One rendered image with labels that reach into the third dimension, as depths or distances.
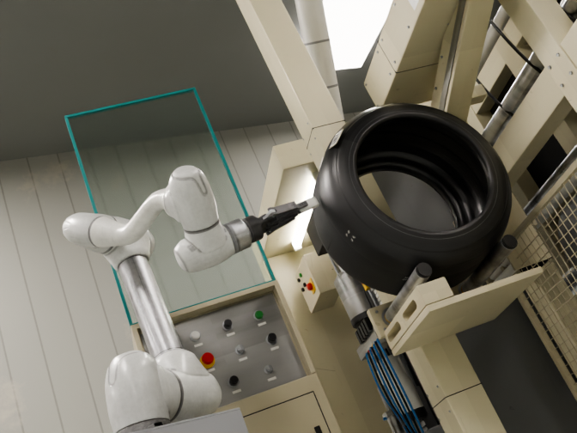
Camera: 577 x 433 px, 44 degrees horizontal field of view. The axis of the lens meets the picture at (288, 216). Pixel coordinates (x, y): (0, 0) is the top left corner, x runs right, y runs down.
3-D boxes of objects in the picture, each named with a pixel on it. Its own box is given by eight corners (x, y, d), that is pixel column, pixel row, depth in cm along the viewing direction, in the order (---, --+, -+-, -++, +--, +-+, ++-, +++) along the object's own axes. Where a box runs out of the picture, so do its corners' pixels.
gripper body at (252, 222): (240, 214, 204) (269, 202, 207) (238, 228, 211) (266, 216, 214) (253, 234, 201) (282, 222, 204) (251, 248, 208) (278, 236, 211)
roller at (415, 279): (389, 307, 227) (400, 316, 226) (381, 318, 224) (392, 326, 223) (422, 259, 196) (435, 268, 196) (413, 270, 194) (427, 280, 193)
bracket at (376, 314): (379, 340, 223) (366, 312, 227) (487, 301, 235) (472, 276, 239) (381, 336, 220) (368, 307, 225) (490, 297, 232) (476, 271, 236)
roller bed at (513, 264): (492, 294, 251) (452, 222, 263) (527, 282, 255) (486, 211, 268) (515, 269, 234) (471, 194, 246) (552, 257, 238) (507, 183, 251)
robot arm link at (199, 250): (239, 261, 201) (227, 220, 196) (190, 284, 196) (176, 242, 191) (225, 249, 210) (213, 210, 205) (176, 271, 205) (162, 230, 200)
